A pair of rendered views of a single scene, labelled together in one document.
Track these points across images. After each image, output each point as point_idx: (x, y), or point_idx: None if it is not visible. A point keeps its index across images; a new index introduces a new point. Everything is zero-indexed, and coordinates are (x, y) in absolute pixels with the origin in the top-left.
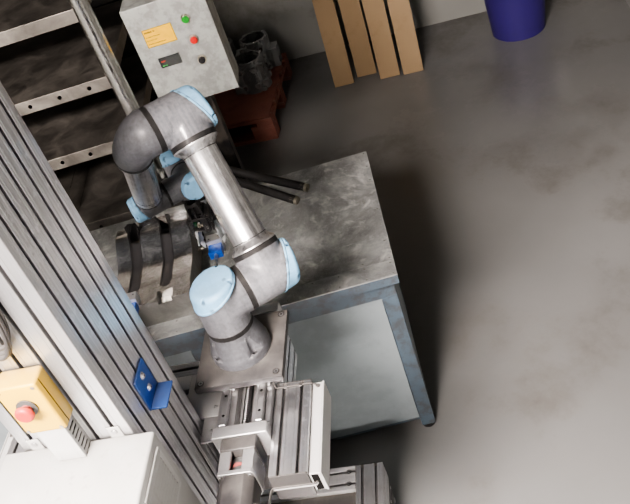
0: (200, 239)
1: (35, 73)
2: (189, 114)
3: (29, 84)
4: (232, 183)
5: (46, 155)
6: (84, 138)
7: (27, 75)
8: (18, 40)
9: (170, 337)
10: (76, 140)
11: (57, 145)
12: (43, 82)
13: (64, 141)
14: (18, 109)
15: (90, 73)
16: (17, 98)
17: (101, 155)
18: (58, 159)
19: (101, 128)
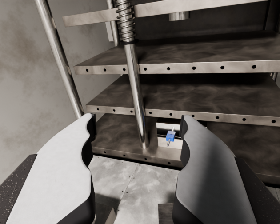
0: None
1: (219, 49)
2: None
3: (218, 53)
4: None
5: (205, 107)
6: (237, 105)
7: (212, 49)
8: (250, 1)
9: None
10: (229, 104)
11: (212, 103)
12: (232, 54)
13: (218, 102)
14: (211, 66)
15: None
16: (211, 58)
17: (252, 123)
18: (216, 114)
19: (250, 102)
